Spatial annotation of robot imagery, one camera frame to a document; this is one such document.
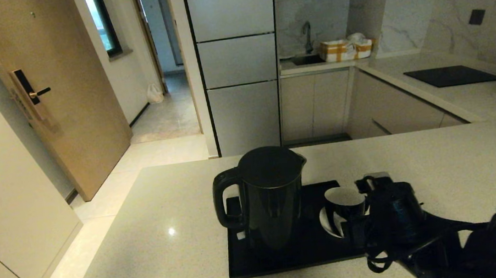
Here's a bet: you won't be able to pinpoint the black mug white inside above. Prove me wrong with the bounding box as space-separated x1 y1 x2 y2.
324 184 373 238

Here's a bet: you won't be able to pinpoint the black electric kettle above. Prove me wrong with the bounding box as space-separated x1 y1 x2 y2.
209 142 316 258

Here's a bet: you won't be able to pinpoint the white round saucer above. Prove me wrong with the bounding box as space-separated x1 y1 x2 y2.
319 205 347 241

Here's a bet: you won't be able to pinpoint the black rectangular serving tray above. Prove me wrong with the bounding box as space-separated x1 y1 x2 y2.
220 177 369 278

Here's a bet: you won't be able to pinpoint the beige kitchen base cabinets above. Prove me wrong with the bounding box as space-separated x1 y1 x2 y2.
275 57 468 148

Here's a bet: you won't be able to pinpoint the black induction cooktop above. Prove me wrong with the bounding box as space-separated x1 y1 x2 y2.
402 61 496 92

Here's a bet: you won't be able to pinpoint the cardboard box with white bag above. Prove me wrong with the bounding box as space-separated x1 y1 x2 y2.
347 32 375 60

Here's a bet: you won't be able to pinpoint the dark kitchen sink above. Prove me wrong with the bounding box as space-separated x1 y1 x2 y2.
290 53 326 67

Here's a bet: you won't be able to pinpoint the cardboard box yellow tape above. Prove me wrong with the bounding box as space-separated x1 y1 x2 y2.
317 38 357 65

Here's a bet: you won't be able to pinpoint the silver refrigerator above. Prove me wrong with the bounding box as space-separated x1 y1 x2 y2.
182 0 291 160

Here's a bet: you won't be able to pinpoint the metal sink faucet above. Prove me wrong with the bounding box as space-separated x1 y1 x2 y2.
300 21 314 54

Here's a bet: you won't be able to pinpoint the white plastic bag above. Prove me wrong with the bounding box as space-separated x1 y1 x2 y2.
146 82 165 105

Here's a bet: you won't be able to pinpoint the light wooden door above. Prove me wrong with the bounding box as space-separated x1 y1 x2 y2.
0 0 140 211

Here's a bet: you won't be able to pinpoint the dark framed window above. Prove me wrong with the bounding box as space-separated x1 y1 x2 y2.
83 0 124 61

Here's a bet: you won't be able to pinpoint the white tall cabinet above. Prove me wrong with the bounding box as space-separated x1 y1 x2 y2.
0 83 89 278

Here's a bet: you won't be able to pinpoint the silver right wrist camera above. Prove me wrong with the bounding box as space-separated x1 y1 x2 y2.
354 170 394 194

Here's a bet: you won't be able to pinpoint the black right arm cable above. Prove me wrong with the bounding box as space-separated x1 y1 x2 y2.
363 218 492 275

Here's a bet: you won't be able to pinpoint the black wall socket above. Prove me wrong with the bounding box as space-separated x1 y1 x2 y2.
467 9 486 27

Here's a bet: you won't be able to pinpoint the black door lock with handle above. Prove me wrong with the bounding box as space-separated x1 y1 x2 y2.
9 66 55 124

